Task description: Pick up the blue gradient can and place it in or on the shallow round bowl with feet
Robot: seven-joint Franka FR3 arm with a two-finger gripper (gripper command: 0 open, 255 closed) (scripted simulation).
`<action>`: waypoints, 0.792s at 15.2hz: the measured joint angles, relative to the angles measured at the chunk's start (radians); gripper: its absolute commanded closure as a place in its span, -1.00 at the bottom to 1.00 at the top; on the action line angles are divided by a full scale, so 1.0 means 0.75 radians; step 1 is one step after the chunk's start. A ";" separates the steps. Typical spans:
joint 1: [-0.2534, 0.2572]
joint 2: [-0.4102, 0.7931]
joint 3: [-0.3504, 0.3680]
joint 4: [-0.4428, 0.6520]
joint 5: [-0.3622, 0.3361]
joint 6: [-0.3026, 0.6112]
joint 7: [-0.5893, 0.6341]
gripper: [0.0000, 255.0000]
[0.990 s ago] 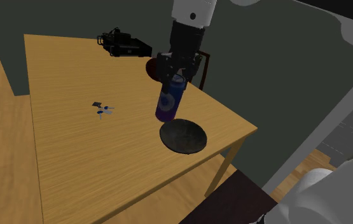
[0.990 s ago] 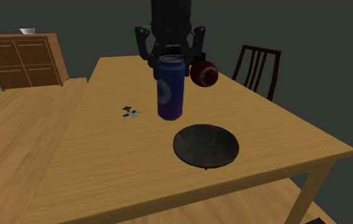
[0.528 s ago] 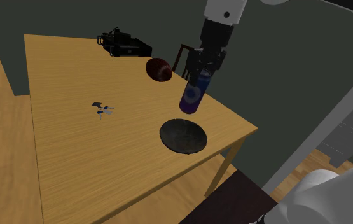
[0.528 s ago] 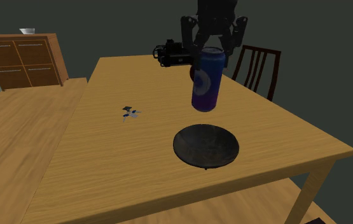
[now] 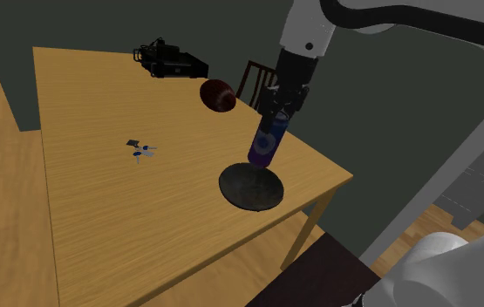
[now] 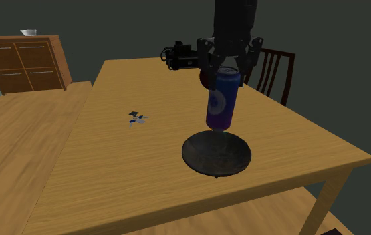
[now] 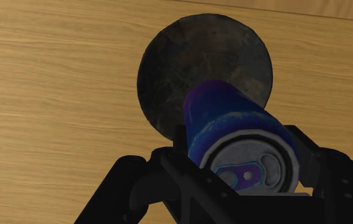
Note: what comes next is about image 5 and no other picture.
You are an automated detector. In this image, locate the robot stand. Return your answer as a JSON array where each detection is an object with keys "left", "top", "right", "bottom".
[{"left": 244, "top": 231, "right": 383, "bottom": 307}]

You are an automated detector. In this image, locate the purple can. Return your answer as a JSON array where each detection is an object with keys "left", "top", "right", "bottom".
[{"left": 247, "top": 111, "right": 290, "bottom": 168}]

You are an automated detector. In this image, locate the dark round plate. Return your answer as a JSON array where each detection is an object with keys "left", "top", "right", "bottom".
[{"left": 218, "top": 162, "right": 285, "bottom": 213}]

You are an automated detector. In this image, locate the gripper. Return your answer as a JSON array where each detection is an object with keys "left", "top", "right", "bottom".
[{"left": 259, "top": 47, "right": 319, "bottom": 130}]

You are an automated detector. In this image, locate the dark wooden chair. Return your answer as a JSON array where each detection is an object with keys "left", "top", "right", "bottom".
[{"left": 235, "top": 59, "right": 279, "bottom": 113}]

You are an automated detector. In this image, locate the bunch of blue keys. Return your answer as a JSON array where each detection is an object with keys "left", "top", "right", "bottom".
[{"left": 125, "top": 139, "right": 159, "bottom": 165}]

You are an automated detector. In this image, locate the black electronic device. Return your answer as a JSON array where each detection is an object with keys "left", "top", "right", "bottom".
[{"left": 133, "top": 37, "right": 210, "bottom": 79}]

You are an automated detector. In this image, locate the grey cabinet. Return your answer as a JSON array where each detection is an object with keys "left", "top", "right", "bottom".
[{"left": 432, "top": 130, "right": 484, "bottom": 231}]

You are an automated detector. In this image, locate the dark red ball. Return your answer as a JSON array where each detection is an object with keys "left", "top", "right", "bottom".
[{"left": 199, "top": 78, "right": 237, "bottom": 113}]

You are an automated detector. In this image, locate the wooden table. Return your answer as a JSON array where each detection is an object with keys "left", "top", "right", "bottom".
[{"left": 31, "top": 45, "right": 354, "bottom": 307}]

